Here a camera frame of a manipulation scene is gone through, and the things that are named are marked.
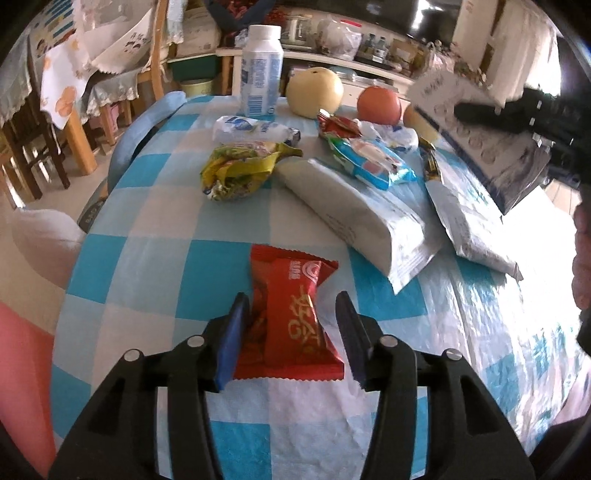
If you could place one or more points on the blue white snack wrapper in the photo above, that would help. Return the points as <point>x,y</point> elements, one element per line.
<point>369,161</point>

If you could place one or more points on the large yellow pear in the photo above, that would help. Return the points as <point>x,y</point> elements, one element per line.
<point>314,92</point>

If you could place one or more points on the pink stool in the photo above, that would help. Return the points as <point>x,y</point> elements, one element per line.
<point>111,122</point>

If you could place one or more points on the dark wooden chair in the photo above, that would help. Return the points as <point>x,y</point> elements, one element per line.
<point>27,152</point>

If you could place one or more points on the red snack packet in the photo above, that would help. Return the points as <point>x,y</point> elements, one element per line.
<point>291,314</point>

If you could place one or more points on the white plastic bottle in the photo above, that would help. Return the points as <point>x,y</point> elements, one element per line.
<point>261,74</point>

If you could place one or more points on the white printed paper sheet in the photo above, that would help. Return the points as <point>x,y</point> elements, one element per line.
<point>485,152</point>

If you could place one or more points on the small red wrapper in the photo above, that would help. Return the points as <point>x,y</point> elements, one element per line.
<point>339,124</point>

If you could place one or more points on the blue white checked tablecloth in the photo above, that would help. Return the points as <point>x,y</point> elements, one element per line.
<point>161,258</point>

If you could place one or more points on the green storage box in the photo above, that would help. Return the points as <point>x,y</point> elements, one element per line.
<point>191,68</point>

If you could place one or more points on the large silver foil packet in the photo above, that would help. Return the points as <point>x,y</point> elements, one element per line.
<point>351,217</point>

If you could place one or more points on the clear plastic bag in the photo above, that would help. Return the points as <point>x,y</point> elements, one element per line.
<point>339,37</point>

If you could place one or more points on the clear plastic wrapper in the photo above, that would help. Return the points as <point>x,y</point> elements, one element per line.
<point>397,136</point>

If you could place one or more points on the small yellow pear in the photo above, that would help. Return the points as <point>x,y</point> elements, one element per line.
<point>415,122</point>

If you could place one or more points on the pink plastic bucket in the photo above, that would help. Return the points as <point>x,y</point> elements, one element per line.
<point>23,369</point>

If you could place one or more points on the brown stick packet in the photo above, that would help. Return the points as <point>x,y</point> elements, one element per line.
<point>431,166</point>

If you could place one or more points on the white TV cabinet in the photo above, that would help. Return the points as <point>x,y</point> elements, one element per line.
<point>351,64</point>

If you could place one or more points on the white bin with liner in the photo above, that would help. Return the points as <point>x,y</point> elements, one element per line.
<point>41,240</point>

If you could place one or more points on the green bucket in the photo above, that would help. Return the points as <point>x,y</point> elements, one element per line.
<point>196,87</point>

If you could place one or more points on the white sack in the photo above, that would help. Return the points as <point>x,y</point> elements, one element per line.
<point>203,37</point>

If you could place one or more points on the lace chair seat cover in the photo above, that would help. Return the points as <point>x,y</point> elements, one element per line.
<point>113,90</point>

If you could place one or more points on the black television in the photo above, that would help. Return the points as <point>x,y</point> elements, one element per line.
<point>429,18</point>

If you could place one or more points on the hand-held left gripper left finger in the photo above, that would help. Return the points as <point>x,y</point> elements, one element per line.
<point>231,341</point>

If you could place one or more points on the yellow green wrapper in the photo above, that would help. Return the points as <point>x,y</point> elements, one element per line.
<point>240,170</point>

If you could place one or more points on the red apple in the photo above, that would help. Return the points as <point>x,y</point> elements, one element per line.
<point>378,106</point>

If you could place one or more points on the orange print tablecloth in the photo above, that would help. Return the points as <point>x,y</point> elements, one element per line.
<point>60,87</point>

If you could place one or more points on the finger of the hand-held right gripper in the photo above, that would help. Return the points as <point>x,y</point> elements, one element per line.
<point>480,113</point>

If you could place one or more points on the wooden dining table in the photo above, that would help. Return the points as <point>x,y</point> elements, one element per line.
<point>78,143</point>

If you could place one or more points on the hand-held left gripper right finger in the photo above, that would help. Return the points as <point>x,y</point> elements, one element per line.
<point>353,341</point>

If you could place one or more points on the white foil packet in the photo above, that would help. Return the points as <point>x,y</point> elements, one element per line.
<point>466,226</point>

